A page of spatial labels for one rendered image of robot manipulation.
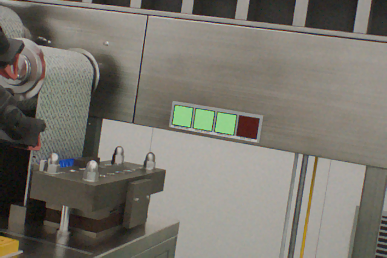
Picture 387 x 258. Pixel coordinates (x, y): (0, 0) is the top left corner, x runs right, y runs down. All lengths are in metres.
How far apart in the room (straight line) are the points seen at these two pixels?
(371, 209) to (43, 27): 1.05
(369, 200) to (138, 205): 0.61
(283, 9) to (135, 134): 2.73
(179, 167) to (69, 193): 2.82
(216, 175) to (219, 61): 2.51
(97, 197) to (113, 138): 2.99
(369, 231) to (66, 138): 0.83
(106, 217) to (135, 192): 0.10
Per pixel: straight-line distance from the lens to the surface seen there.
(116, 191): 1.51
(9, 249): 1.32
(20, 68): 1.53
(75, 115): 1.68
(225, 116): 1.67
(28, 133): 1.47
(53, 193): 1.47
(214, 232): 4.21
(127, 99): 1.78
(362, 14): 1.63
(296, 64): 1.63
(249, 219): 4.12
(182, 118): 1.70
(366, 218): 1.79
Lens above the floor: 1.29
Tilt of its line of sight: 3 degrees down
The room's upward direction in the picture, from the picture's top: 8 degrees clockwise
